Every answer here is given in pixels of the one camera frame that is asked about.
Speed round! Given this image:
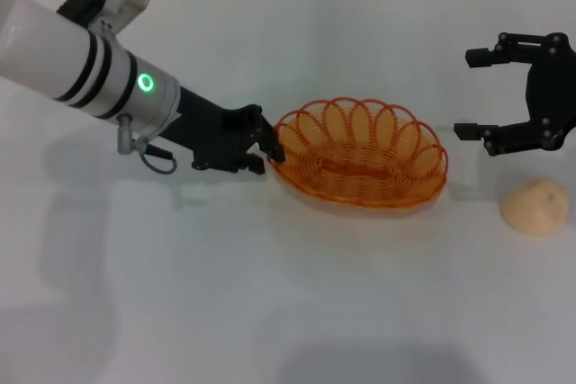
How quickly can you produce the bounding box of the pale peach bun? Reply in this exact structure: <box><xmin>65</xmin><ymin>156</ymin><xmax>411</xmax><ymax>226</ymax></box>
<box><xmin>499</xmin><ymin>177</ymin><xmax>570</xmax><ymax>237</ymax></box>

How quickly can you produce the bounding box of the orange woven plastic basket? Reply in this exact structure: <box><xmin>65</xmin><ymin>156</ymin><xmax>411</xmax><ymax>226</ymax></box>
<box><xmin>272</xmin><ymin>96</ymin><xmax>450</xmax><ymax>211</ymax></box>

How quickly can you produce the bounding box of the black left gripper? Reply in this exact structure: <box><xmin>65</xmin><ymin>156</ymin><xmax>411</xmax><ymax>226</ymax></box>
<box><xmin>157</xmin><ymin>85</ymin><xmax>288</xmax><ymax>176</ymax></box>

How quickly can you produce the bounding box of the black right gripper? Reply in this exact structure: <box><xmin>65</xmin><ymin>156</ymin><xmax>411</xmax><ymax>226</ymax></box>
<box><xmin>453</xmin><ymin>31</ymin><xmax>576</xmax><ymax>158</ymax></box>

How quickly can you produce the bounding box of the grey left arm cable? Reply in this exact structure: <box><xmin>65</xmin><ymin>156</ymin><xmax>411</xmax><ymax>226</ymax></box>
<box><xmin>117</xmin><ymin>113</ymin><xmax>178</xmax><ymax>175</ymax></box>

